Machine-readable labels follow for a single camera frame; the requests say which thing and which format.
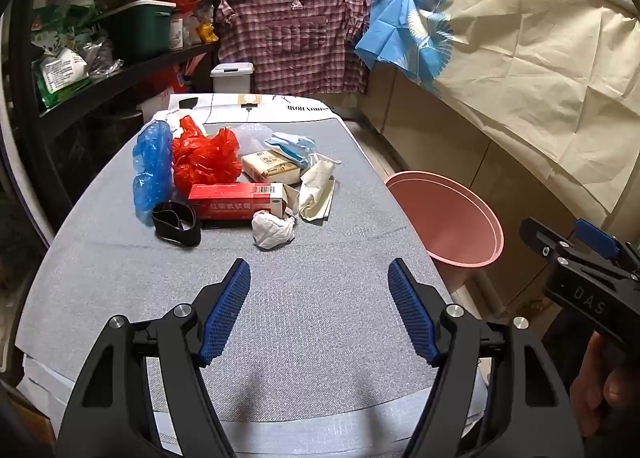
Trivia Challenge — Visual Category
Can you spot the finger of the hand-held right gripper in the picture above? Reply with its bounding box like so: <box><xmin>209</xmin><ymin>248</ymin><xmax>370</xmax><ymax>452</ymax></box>
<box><xmin>519</xmin><ymin>217</ymin><xmax>576</xmax><ymax>266</ymax></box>
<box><xmin>574</xmin><ymin>218</ymin><xmax>626</xmax><ymax>261</ymax></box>

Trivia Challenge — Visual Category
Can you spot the clear bubble plastic bag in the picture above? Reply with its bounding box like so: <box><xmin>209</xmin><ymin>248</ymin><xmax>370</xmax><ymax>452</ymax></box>
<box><xmin>232</xmin><ymin>123</ymin><xmax>273</xmax><ymax>153</ymax></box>

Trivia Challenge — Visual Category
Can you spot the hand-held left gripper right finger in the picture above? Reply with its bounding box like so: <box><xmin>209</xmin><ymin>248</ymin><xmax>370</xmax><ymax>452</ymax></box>
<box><xmin>387</xmin><ymin>258</ymin><xmax>586</xmax><ymax>458</ymax></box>

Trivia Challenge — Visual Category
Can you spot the white lidded bin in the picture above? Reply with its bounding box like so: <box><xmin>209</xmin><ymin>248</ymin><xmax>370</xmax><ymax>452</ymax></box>
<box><xmin>210</xmin><ymin>62</ymin><xmax>253</xmax><ymax>94</ymax></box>

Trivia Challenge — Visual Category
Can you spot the blue and cream printed cloth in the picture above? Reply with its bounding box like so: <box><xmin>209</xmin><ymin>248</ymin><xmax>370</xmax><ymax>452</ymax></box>
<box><xmin>354</xmin><ymin>0</ymin><xmax>640</xmax><ymax>213</ymax></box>

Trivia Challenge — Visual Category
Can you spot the green storage box white lid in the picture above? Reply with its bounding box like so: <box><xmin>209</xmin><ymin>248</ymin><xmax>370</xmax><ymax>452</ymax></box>
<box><xmin>97</xmin><ymin>0</ymin><xmax>177</xmax><ymax>61</ymax></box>

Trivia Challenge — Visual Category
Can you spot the black shelf rack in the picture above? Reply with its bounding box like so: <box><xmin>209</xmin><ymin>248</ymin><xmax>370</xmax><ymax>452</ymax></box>
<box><xmin>0</xmin><ymin>0</ymin><xmax>223</xmax><ymax>239</ymax></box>

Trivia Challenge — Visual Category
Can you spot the blue face mask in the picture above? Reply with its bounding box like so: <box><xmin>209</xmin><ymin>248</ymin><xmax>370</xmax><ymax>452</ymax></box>
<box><xmin>264</xmin><ymin>133</ymin><xmax>318</xmax><ymax>169</ymax></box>

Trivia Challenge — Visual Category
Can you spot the red plastic bag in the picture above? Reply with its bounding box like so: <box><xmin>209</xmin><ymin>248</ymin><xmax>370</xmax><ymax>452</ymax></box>
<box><xmin>172</xmin><ymin>115</ymin><xmax>244</xmax><ymax>189</ymax></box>

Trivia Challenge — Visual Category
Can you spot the green and white packet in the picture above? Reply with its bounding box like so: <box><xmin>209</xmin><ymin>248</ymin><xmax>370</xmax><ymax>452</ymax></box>
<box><xmin>32</xmin><ymin>48</ymin><xmax>91</xmax><ymax>108</ymax></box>

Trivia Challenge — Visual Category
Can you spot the white printed sheet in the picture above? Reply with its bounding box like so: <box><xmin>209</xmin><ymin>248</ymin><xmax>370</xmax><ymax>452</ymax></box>
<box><xmin>150</xmin><ymin>92</ymin><xmax>351</xmax><ymax>129</ymax></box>

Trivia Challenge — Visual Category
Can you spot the red plaid shirt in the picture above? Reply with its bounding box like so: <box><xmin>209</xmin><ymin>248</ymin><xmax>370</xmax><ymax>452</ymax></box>
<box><xmin>217</xmin><ymin>0</ymin><xmax>373</xmax><ymax>94</ymax></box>

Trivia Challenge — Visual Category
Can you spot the cream paper bag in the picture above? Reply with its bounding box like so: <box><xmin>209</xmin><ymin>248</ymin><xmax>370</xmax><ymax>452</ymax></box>
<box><xmin>298</xmin><ymin>159</ymin><xmax>337</xmax><ymax>223</ymax></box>

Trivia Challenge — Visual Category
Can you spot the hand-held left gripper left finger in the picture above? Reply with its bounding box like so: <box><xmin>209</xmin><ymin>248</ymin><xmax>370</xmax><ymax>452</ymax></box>
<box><xmin>57</xmin><ymin>258</ymin><xmax>252</xmax><ymax>458</ymax></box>

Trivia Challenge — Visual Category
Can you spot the person's right hand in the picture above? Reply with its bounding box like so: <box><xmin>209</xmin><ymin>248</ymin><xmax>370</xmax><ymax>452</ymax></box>
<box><xmin>570</xmin><ymin>330</ymin><xmax>640</xmax><ymax>439</ymax></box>

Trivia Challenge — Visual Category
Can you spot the black elastic strap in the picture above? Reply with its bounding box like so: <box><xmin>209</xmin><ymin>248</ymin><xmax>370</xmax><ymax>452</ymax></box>
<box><xmin>151</xmin><ymin>200</ymin><xmax>202</xmax><ymax>249</ymax></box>

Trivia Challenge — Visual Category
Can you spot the pink plastic bin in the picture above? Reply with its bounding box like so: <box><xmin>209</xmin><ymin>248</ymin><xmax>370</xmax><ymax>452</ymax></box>
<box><xmin>384</xmin><ymin>170</ymin><xmax>505</xmax><ymax>289</ymax></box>

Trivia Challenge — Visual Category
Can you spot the blue plastic bag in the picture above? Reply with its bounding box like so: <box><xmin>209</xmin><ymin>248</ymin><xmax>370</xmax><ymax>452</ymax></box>
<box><xmin>132</xmin><ymin>120</ymin><xmax>173</xmax><ymax>226</ymax></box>

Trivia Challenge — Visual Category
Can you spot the crumpled white tissue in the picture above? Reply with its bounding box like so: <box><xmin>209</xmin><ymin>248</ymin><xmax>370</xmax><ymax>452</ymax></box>
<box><xmin>251</xmin><ymin>210</ymin><xmax>297</xmax><ymax>251</ymax></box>

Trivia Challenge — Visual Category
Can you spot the red medicine box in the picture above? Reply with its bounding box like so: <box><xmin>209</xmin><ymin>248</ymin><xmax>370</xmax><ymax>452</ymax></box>
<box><xmin>188</xmin><ymin>183</ymin><xmax>288</xmax><ymax>221</ymax></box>

